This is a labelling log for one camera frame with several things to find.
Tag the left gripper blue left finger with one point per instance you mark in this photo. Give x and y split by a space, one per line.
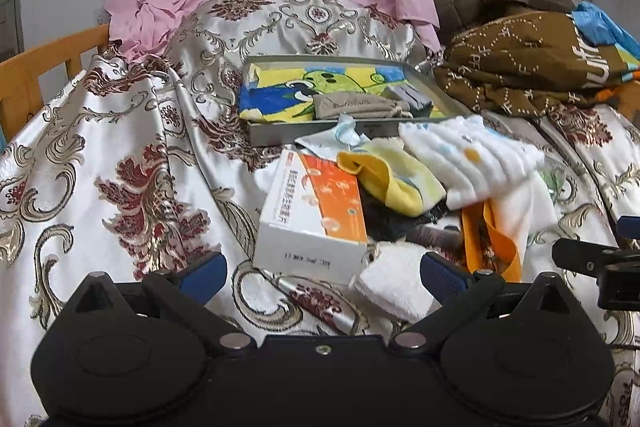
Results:
202 280

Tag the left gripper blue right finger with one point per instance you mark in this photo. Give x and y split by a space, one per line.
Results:
443 279

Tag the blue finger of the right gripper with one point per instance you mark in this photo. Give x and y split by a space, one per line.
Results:
629 226

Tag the white fluffy towel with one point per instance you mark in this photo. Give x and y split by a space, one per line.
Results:
392 280

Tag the black dark garment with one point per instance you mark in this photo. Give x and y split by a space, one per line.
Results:
386 225

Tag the yellow striped small towel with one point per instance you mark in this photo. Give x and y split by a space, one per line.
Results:
393 176

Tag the white gauze baby towel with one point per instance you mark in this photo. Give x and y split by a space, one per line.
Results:
474 163

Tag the orange white medicine box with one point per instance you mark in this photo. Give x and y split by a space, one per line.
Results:
311 224

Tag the wooden sofa armrest right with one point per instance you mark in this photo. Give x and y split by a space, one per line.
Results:
625 98

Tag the wooden sofa armrest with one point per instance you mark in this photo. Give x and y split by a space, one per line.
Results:
21 97
625 98

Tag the floral satin sofa cover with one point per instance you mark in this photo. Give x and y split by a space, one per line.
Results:
135 167

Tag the grey shallow tray box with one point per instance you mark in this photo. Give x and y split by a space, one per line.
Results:
280 133

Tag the packaged face mask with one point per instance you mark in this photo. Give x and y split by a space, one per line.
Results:
343 137

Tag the grey folded cloth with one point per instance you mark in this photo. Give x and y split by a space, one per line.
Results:
419 105

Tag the brown dotted pattern blanket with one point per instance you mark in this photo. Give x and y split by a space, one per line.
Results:
527 64

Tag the colourful cartoon cloth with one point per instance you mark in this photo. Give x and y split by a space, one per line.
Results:
273 92

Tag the wooden sofa armrest left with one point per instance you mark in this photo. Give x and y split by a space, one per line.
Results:
21 97

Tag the beige drawstring pouch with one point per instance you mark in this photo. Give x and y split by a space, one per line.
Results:
358 105

